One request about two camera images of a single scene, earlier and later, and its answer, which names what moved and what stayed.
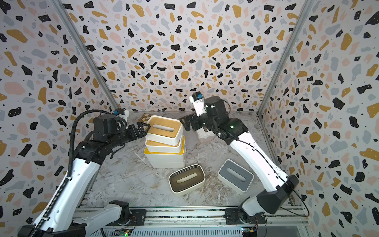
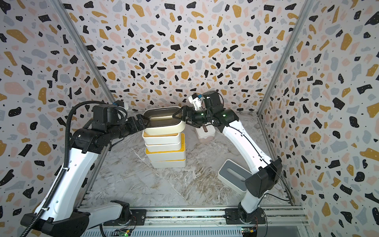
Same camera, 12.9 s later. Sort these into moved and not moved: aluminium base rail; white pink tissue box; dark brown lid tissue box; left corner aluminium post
Moved: dark brown lid tissue box
Not moved: white pink tissue box; aluminium base rail; left corner aluminium post
